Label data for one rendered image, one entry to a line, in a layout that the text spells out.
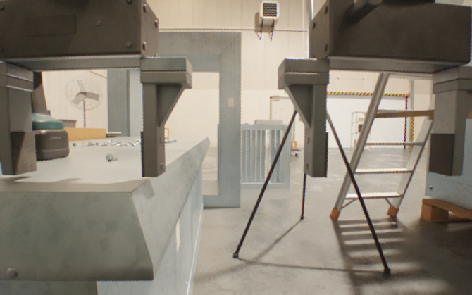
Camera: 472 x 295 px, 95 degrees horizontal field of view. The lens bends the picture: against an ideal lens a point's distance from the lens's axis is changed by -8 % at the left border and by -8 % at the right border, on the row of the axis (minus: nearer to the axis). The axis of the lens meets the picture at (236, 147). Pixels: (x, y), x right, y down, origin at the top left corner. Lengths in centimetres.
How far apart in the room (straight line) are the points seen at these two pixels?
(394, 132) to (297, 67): 1230
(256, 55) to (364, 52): 1024
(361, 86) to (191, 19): 777
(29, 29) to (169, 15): 1106
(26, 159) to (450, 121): 41
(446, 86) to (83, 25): 33
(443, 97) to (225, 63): 196
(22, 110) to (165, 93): 14
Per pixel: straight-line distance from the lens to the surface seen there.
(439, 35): 27
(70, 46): 24
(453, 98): 29
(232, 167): 210
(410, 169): 211
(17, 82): 29
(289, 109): 1022
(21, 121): 29
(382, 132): 1215
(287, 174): 290
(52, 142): 46
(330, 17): 22
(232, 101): 209
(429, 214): 234
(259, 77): 1021
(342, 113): 1119
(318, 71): 21
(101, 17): 23
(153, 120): 21
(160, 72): 21
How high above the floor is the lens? 70
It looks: 4 degrees down
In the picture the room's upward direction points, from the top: straight up
